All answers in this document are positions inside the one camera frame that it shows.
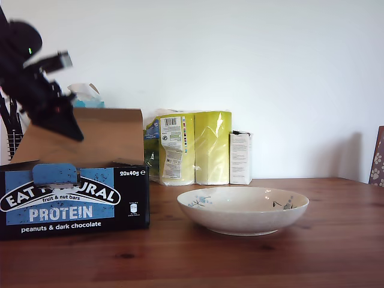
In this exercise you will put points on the blue cloud tissue box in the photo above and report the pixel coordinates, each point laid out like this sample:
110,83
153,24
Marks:
87,100

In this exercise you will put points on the paw print chair back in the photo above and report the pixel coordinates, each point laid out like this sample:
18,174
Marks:
377,162

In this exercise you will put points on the clear green plastic bag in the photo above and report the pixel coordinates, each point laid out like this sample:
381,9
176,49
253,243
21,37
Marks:
150,141

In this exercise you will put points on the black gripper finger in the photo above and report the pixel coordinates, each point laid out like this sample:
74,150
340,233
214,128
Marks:
64,123

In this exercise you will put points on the white printed carton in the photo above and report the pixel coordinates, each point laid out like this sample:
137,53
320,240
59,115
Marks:
240,159

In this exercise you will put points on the black stick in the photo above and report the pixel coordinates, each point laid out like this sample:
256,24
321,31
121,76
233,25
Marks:
12,118
6,115
19,126

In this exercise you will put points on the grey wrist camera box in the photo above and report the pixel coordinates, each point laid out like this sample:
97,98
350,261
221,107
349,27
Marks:
63,61

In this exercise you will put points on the white floral ceramic bowl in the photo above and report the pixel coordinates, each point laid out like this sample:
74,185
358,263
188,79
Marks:
240,216

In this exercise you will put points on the black blue snackbar carton box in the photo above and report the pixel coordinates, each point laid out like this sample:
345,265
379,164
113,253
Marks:
132,210

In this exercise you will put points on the yellow paper towel pack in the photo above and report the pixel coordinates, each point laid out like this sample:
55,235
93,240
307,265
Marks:
210,150

